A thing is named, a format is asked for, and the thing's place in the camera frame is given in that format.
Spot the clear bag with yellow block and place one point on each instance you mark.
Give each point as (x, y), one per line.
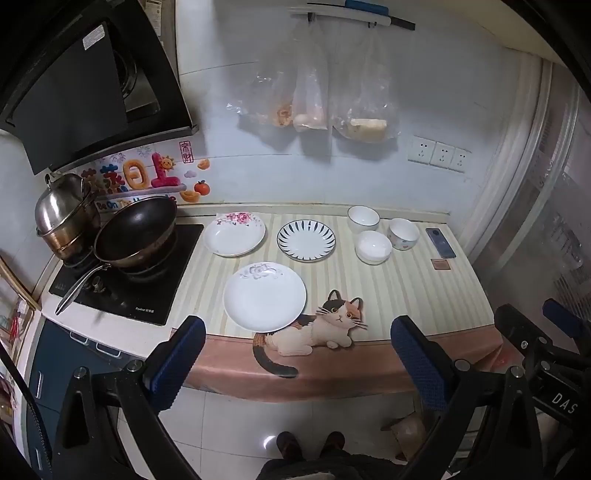
(367, 115)

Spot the blue smartphone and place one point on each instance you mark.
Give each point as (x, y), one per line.
(441, 243)

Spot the small patterned white bowl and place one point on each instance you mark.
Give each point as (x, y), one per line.
(403, 235)

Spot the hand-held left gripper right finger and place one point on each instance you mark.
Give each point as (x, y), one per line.
(415, 360)

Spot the stainless steel pot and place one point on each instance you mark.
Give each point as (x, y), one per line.
(60, 207)

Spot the clear bag with orange food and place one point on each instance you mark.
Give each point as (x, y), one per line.
(272, 92)

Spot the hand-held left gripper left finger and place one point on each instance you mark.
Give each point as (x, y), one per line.
(182, 360)

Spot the grey flower white plate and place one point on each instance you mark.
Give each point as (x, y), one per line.
(265, 300)

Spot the orange fruit wall sticker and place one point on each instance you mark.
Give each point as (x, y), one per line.
(202, 187)

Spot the person's left shoe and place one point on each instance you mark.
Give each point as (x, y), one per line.
(289, 445)

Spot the wall hanging rail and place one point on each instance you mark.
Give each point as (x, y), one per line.
(351, 18)

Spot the pink floral white plate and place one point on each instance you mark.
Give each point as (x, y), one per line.
(233, 240)

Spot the colourful character wall sticker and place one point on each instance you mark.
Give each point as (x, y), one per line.
(138, 177)

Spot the red seal wall sticker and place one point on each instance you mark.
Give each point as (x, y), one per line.
(185, 152)

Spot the black wok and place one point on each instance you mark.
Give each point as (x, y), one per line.
(134, 230)

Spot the person's shoe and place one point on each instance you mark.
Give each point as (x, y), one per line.
(289, 445)
(333, 444)

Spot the striped cat print tablecloth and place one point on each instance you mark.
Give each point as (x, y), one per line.
(369, 300)

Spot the blue striped white plate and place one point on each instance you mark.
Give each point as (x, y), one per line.
(307, 242)

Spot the black range hood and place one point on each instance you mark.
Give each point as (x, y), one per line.
(69, 92)

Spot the clear bag with pale food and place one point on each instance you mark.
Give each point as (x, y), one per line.
(311, 97)

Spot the blue kitchen cabinet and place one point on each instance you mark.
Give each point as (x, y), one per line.
(51, 360)

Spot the glass sliding door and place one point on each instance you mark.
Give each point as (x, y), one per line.
(531, 184)

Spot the plain white bowl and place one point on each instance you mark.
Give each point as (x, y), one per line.
(373, 248)

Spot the person's right shoe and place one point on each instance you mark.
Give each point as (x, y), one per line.
(333, 444)

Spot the dark rimmed white bowl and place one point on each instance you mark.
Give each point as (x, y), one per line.
(363, 219)

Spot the cardboard box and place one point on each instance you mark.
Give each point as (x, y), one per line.
(408, 434)

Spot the small brown square coaster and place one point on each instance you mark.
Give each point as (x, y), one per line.
(440, 264)

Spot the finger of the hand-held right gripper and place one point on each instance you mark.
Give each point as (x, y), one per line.
(561, 316)
(521, 330)

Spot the black stove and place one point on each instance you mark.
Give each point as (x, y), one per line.
(138, 295)

